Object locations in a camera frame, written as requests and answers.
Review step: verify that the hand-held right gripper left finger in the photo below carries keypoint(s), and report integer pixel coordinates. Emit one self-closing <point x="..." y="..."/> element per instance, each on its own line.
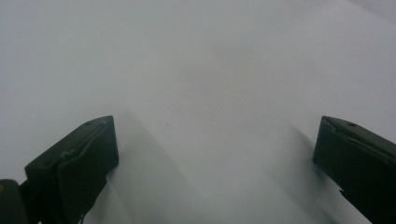
<point x="77" y="165"/>

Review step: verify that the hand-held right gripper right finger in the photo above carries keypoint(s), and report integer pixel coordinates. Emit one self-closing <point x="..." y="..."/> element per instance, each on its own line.
<point x="358" y="158"/>

